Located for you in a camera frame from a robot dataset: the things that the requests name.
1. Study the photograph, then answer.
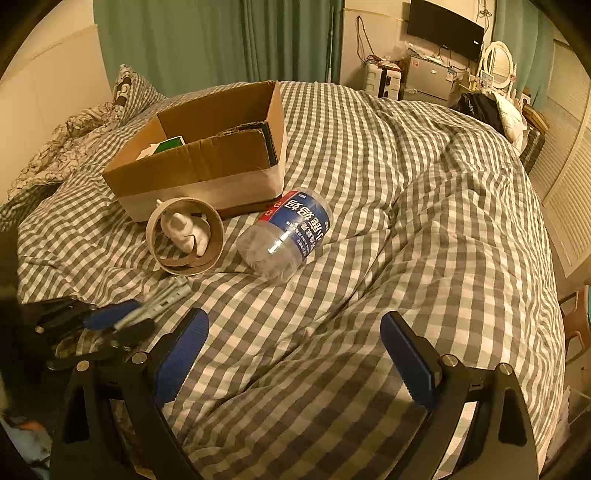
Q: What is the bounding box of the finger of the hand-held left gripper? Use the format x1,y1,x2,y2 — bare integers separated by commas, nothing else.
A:
34,300,141,334
46,318,156,371

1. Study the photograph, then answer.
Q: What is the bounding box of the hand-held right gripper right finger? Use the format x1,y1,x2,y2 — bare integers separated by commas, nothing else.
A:
380,311,542,480

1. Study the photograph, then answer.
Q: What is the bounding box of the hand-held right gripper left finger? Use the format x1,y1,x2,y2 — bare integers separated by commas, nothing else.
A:
50,307,211,480

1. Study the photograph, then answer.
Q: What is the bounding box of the grey pen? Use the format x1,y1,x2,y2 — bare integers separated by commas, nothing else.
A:
113,279,192,330

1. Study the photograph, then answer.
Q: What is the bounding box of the cardboard tape roll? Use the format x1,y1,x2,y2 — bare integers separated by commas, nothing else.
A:
145,196,225,277

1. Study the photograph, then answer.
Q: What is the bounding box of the clear bottle with blue label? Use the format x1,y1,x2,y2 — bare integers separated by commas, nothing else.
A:
236,188,334,281

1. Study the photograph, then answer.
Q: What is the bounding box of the brown cardboard box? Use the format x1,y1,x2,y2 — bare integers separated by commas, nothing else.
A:
102,80,288,223

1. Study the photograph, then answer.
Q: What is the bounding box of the white figurine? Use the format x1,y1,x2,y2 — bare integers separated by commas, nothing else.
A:
161,210,211,257

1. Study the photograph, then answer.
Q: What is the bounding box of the grey checkered blanket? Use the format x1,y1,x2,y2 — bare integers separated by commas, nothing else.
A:
0,80,566,480

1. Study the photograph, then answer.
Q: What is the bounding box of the wooden chair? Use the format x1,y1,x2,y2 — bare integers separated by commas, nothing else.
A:
558,286,591,365

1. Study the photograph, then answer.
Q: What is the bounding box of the green packet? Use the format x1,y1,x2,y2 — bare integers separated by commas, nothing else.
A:
154,136,188,153

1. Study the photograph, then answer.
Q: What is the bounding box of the floral printed quilt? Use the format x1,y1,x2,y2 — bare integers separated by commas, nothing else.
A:
0,99,126,208

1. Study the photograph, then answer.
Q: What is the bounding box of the checkered pillow with dots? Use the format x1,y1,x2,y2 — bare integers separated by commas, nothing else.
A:
113,65,167,116

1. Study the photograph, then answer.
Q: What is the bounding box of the dark checkered suitcase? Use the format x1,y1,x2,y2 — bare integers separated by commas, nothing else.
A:
519,124,546,174

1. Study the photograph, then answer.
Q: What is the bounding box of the white louvre door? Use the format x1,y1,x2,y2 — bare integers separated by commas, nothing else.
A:
526,39,591,278

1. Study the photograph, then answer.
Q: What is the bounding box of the black clothing pile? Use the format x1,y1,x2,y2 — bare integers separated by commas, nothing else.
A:
455,91,506,132

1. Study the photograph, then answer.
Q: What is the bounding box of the white cloth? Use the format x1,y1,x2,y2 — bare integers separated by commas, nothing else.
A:
496,95,527,139

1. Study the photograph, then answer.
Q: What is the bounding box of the white suitcase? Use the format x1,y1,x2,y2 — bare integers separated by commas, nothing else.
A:
364,62,402,99

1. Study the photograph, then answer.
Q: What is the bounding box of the silver small fridge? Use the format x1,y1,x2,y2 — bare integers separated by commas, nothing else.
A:
401,54,462,104

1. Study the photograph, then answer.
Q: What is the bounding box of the wide green curtain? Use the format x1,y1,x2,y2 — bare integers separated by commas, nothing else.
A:
92,0,345,100

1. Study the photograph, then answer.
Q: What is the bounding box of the white oval mirror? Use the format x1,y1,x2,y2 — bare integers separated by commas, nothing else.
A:
480,41,515,90

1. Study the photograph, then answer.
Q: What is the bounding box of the black flat television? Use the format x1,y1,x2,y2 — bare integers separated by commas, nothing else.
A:
406,0,485,63

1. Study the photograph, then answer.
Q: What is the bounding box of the narrow green curtain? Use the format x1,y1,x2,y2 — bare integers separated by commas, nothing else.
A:
492,0,555,93

